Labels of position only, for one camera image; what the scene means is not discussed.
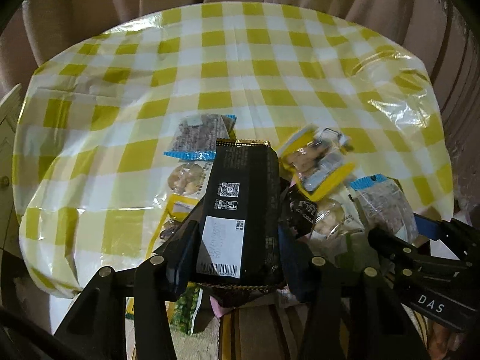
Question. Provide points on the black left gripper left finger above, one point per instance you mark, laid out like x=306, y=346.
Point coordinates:
x=160, y=279

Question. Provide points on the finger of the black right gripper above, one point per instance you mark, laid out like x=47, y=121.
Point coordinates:
x=390, y=249

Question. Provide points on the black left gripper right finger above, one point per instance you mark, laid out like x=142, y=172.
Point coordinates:
x=310, y=285

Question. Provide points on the black snack bar packet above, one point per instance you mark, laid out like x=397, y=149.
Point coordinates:
x=239, y=223

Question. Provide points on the blue-edged clear snack packet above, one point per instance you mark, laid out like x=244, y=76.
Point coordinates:
x=196, y=135

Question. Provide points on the green pea snack packet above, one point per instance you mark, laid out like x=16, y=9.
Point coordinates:
x=182, y=313

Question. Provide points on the white biscuit packet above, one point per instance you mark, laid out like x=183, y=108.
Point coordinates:
x=336, y=217

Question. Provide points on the yellow packet on left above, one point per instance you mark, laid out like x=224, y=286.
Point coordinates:
x=175, y=212

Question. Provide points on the small black snack packet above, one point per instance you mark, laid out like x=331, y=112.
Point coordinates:
x=298, y=213

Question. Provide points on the white round-cookie packet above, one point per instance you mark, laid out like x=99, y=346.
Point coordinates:
x=190, y=179

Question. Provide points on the yellow-edged clear snack packet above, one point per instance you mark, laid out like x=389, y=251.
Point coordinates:
x=319, y=160

